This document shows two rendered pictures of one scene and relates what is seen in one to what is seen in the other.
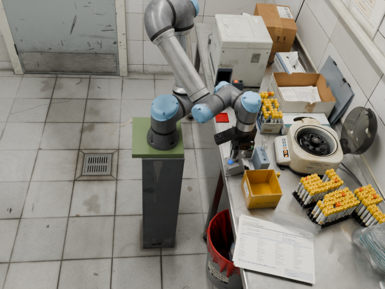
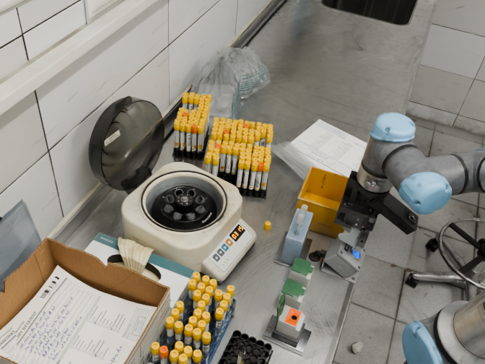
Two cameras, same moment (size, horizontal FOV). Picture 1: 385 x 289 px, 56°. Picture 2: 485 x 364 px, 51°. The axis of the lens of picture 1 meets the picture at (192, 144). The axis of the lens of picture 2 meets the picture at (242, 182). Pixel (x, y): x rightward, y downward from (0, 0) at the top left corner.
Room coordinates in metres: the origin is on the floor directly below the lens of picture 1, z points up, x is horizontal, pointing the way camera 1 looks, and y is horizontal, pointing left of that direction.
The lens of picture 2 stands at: (1.88, -0.06, 1.83)
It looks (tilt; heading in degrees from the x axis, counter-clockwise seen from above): 43 degrees down; 208
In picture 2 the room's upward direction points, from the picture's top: 7 degrees clockwise
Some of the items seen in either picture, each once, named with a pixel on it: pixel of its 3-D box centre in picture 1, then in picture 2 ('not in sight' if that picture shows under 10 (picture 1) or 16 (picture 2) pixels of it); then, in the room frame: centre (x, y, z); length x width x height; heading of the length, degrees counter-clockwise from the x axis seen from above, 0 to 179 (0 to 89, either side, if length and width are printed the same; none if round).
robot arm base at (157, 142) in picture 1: (162, 131); not in sight; (1.18, 0.14, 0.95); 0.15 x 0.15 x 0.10
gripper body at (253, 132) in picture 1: (243, 136); (362, 201); (1.08, -0.20, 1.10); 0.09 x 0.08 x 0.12; 101
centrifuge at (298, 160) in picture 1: (308, 148); (190, 219); (1.22, -0.55, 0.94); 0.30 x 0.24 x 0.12; 92
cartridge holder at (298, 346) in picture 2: not in sight; (288, 331); (1.32, -0.22, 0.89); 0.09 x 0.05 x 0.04; 99
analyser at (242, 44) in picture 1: (238, 52); not in sight; (1.82, -0.19, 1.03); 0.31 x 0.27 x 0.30; 11
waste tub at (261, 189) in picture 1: (260, 188); (325, 202); (0.95, -0.31, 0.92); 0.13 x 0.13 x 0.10; 13
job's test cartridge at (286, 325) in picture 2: not in sight; (289, 324); (1.32, -0.22, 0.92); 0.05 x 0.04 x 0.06; 99
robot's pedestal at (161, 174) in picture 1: (160, 195); not in sight; (1.19, 0.14, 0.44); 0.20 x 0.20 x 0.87; 11
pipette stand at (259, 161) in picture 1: (260, 161); (296, 238); (1.11, -0.32, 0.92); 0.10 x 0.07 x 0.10; 14
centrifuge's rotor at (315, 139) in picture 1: (313, 144); (184, 208); (1.22, -0.56, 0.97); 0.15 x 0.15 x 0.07
